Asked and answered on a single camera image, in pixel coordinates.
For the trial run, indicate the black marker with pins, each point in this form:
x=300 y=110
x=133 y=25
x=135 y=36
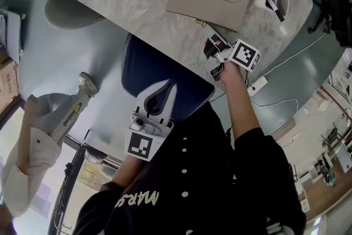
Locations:
x=276 y=9

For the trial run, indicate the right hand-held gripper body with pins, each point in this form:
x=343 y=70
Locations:
x=243 y=55

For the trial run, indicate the person's right forearm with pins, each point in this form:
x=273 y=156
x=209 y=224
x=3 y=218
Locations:
x=242 y=107

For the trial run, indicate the beige dining chair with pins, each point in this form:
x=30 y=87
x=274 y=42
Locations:
x=71 y=16

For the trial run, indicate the grey flat cart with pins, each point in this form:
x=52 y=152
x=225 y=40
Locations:
x=11 y=33

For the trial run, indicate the dark blue dining chair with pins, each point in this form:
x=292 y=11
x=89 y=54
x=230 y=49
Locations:
x=154 y=68

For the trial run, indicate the person's black shirt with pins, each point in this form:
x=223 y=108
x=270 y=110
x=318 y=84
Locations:
x=192 y=173

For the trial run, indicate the black office chair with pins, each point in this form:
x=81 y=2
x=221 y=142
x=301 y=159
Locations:
x=338 y=8

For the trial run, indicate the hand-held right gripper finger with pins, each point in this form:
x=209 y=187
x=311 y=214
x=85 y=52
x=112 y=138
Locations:
x=210 y=49
x=220 y=39

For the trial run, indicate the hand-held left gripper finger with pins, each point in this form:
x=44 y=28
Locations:
x=169 y=107
x=140 y=103

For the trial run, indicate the brown cardboard box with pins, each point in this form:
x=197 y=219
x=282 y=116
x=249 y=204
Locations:
x=8 y=77

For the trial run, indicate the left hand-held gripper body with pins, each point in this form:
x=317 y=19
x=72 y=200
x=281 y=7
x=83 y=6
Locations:
x=140 y=146

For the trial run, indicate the person's left forearm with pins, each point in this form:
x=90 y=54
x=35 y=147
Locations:
x=129 y=170

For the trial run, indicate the white power strip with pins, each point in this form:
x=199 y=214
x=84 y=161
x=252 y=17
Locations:
x=257 y=86

